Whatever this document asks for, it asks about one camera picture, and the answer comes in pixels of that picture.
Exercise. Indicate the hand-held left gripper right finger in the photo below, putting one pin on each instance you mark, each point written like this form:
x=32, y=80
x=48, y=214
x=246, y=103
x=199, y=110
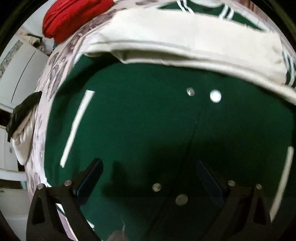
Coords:
x=209, y=178

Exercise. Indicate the dark cloth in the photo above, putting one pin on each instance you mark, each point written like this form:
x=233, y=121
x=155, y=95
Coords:
x=22, y=111

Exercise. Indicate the white cabinet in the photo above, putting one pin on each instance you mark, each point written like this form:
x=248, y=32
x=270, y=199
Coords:
x=16, y=76

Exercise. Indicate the red cloth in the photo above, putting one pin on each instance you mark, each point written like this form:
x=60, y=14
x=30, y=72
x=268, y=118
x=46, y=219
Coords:
x=69, y=16

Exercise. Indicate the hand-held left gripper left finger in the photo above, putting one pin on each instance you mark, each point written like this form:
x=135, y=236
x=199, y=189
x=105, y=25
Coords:
x=90, y=178

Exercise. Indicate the green varsity jacket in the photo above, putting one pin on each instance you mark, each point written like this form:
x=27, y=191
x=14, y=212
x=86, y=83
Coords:
x=148, y=139

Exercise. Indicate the white cloth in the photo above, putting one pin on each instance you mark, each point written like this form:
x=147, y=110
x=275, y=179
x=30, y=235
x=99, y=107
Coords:
x=23, y=139

